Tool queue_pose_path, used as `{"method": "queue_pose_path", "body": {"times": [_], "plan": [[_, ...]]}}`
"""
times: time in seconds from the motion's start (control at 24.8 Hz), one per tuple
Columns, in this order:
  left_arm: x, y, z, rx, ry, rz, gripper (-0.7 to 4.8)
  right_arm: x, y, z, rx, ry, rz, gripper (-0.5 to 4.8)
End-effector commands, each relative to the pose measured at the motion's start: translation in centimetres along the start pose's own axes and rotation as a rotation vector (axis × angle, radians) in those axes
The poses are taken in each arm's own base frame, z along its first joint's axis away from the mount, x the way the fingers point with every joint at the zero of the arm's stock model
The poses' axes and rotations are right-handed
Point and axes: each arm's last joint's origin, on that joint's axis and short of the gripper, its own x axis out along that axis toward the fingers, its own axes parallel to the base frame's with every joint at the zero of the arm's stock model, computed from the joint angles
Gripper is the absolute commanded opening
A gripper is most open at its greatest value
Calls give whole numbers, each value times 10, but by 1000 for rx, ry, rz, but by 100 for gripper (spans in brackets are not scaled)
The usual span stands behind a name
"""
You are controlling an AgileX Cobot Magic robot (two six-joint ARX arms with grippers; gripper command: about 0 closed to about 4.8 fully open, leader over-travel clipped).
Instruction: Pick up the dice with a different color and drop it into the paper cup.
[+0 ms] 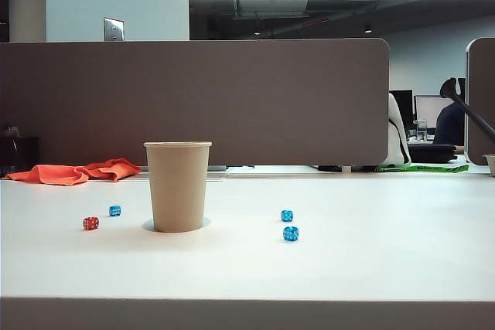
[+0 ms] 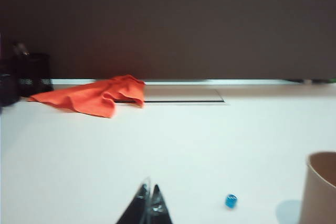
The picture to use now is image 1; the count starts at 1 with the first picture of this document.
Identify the red translucent die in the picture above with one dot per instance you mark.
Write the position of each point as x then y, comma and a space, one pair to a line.
91, 223

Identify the brown paper cup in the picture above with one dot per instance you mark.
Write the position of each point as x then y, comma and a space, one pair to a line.
178, 187

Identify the wide brown desk partition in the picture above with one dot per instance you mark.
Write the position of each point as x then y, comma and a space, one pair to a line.
232, 102

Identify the blue translucent die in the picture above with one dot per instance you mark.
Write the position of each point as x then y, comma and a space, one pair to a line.
287, 216
115, 211
291, 233

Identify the black computer monitor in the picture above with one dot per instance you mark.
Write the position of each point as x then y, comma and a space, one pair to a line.
404, 106

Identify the small black ceiling lamp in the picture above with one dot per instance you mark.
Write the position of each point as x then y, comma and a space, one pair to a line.
367, 29

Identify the green tape strip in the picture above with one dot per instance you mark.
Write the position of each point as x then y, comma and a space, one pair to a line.
421, 168

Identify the lit white computer monitor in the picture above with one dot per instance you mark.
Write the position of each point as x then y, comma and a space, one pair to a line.
429, 109

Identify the orange cloth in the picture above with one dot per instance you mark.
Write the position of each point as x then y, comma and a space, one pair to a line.
58, 174

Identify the person in dark shirt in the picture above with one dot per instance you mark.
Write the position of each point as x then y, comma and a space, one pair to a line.
450, 125

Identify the black slanted rod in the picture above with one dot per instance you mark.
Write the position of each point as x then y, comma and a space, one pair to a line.
477, 116

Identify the brown partition with white edge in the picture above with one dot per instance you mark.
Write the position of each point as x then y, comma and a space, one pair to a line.
481, 90

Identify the beige paper bowl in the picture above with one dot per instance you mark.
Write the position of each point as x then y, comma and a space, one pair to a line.
490, 164

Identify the metal wall plate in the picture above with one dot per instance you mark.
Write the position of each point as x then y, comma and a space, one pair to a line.
113, 29

